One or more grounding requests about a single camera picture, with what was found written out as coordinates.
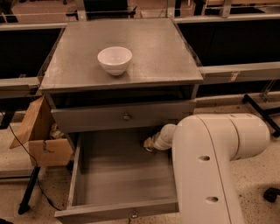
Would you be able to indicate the black caster wheel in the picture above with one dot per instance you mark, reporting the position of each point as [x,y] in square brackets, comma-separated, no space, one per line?
[271,194]

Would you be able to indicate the black stand base right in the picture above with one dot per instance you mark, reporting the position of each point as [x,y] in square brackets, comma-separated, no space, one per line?
[265,113]

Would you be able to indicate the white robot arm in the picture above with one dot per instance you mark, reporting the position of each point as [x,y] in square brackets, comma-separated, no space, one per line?
[202,148]

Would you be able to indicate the white ceramic bowl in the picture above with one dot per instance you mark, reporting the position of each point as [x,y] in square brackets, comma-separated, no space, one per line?
[115,60]

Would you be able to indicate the open grey middle drawer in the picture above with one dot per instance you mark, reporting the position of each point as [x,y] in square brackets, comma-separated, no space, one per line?
[115,177]

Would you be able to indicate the brown cardboard box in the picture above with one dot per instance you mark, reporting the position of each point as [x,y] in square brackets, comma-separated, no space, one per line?
[45,144]

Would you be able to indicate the grey wooden drawer cabinet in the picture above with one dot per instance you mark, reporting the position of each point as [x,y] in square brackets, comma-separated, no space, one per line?
[162,68]

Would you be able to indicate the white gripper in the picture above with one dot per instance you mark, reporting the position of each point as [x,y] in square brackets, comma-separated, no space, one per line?
[157,143]

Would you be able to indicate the grey top drawer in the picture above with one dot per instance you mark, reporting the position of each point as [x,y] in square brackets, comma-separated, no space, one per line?
[122,116]

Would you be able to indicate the black stand leg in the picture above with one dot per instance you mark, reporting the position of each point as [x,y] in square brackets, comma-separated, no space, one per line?
[24,205]

